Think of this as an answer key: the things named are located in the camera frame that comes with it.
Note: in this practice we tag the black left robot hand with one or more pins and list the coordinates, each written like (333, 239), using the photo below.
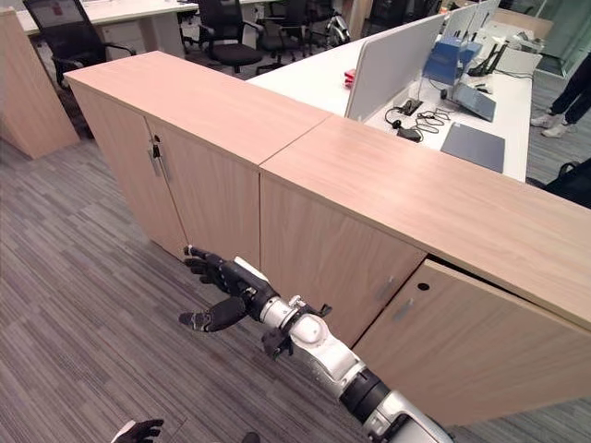
(138, 434)

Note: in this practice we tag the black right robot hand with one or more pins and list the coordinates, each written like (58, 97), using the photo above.
(240, 281)

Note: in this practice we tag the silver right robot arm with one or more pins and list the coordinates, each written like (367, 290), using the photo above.
(323, 346)

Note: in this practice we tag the keys in cabinet lock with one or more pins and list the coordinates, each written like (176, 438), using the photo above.
(155, 147)

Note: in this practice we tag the wooden cabinet with keys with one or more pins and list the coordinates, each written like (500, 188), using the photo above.
(194, 115)

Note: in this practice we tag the wooden cabinet with open door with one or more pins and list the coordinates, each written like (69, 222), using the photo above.
(415, 194)

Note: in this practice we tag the white office desk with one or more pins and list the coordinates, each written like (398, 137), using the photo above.
(314, 78)

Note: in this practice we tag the wooden cabinet door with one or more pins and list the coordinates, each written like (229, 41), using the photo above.
(475, 341)

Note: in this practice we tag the dark grey flat folder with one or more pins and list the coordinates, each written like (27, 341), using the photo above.
(473, 147)

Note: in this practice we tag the slanted wooden cabinet side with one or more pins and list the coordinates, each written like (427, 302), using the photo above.
(27, 87)

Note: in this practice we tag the grey-blue folder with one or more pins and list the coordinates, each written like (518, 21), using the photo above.
(475, 101)

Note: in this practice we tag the black mesh office chair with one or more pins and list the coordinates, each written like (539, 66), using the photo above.
(69, 32)

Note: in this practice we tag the black power adapter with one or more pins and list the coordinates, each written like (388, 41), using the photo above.
(409, 134)

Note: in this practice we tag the red small item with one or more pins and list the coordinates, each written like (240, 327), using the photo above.
(350, 77)

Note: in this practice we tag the black desk socket box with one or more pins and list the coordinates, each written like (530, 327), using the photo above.
(411, 106)

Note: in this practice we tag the white desk partition panel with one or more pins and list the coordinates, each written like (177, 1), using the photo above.
(392, 69)
(468, 20)

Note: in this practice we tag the white desk with drawers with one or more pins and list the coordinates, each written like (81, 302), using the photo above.
(115, 11)

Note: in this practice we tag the blue cardboard box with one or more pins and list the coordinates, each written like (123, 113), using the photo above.
(445, 60)

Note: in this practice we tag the black router with antennas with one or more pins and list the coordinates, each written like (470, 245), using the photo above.
(489, 62)

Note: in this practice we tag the black backpack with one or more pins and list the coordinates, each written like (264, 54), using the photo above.
(572, 182)

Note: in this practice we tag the person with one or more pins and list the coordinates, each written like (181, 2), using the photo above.
(570, 92)

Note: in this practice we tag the white drawer pedestal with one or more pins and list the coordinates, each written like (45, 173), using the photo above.
(127, 37)

